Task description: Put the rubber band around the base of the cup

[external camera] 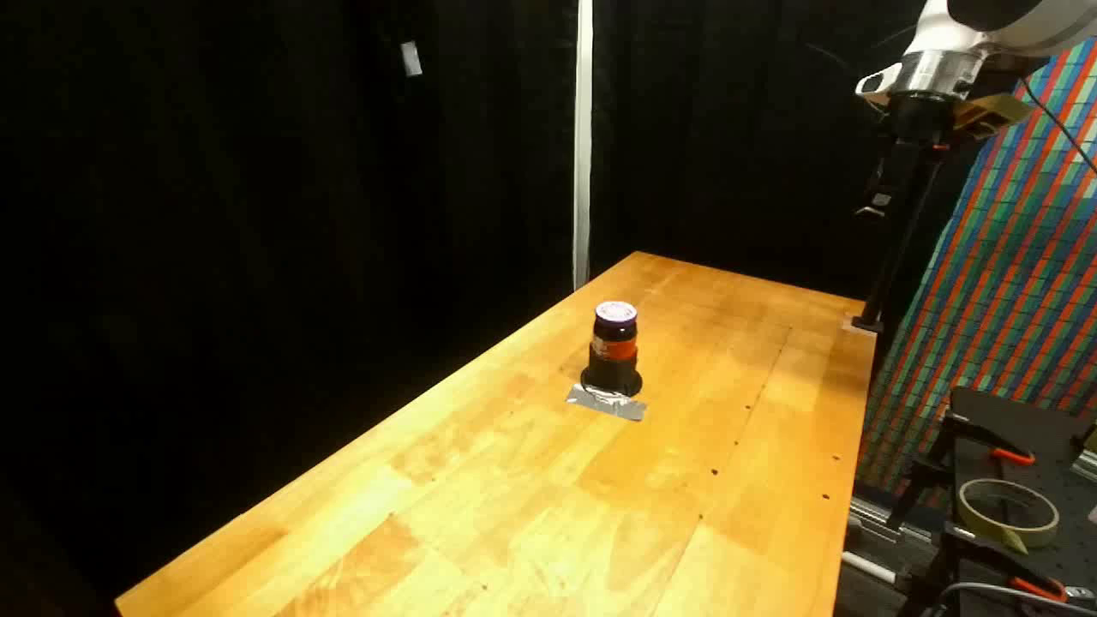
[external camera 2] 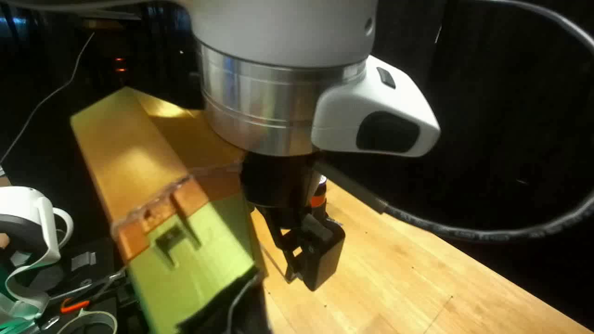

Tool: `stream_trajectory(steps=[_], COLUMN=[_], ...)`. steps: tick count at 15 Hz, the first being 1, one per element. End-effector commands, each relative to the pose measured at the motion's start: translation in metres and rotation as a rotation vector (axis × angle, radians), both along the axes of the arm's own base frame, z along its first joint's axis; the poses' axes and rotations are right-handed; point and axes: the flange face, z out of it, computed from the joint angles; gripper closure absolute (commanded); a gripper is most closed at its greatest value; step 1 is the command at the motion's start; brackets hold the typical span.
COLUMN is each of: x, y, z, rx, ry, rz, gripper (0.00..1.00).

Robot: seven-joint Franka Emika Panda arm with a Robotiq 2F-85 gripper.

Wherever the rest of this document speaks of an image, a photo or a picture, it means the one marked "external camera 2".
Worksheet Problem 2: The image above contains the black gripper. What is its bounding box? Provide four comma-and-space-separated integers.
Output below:
239, 150, 347, 293

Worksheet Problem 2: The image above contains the green and orange block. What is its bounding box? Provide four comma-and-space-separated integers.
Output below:
68, 85, 265, 334

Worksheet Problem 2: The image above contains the black equipment bag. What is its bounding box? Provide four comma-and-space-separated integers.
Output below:
35, 238, 146, 334

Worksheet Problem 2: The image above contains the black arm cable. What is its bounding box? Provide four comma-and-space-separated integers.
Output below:
317, 0, 594, 245

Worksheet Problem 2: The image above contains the orange handled tool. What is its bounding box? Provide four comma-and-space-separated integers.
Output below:
59, 299, 92, 316

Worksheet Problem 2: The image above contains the white device with handle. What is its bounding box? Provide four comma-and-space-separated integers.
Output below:
0, 184, 76, 304

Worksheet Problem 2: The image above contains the pale green strap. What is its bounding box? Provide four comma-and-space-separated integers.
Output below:
0, 249, 63, 334

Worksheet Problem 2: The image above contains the thin grey cable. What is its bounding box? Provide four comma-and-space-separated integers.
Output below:
0, 30, 98, 165

